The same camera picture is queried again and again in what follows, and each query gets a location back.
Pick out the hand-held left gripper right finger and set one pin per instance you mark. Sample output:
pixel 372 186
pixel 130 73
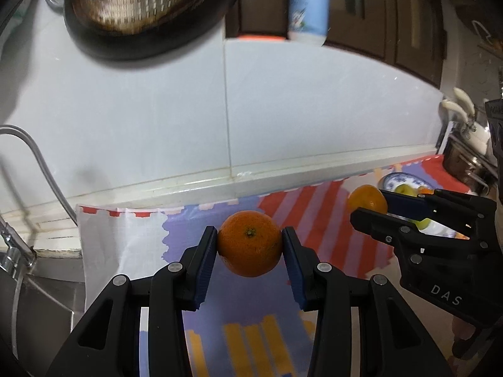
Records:
pixel 292 271

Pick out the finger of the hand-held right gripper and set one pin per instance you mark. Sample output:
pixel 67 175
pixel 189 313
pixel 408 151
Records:
pixel 377 224
pixel 404 203

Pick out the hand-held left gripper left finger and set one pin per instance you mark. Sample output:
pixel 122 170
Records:
pixel 206 267

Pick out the blue and white plate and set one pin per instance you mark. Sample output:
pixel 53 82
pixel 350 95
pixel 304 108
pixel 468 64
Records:
pixel 389 182

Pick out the orange mandarin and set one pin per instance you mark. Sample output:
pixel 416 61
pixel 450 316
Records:
pixel 365 199
pixel 249 243

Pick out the small yellow-green fruit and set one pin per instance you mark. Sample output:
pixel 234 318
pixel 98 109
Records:
pixel 402 189
pixel 423 224

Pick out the person's right hand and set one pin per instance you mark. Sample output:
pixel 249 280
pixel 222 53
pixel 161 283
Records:
pixel 461 333

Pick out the small orange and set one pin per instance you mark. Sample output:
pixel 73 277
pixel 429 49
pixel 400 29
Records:
pixel 426 191

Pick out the colourful printed mat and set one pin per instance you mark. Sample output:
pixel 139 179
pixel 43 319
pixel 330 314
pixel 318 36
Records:
pixel 243 302

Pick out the steel pot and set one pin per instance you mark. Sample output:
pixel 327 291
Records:
pixel 463 165

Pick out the steel sink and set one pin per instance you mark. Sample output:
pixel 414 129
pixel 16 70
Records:
pixel 43 306

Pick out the chrome gooseneck faucet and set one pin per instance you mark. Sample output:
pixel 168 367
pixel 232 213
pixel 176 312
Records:
pixel 43 165

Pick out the white and blue bottle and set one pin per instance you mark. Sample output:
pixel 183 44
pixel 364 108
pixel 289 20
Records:
pixel 308 8

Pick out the steel colander with black rim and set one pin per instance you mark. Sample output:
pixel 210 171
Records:
pixel 145 0

